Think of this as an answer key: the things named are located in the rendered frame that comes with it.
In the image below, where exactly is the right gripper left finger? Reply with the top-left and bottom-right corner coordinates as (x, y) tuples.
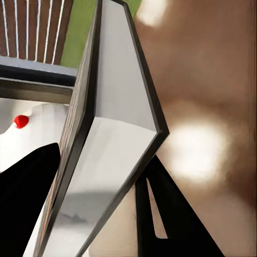
(0, 142), (61, 257)

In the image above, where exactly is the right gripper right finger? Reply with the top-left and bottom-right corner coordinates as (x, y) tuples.
(135, 154), (225, 257)

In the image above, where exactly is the hardback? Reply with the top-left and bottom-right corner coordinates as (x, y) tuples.
(32, 0), (170, 257)

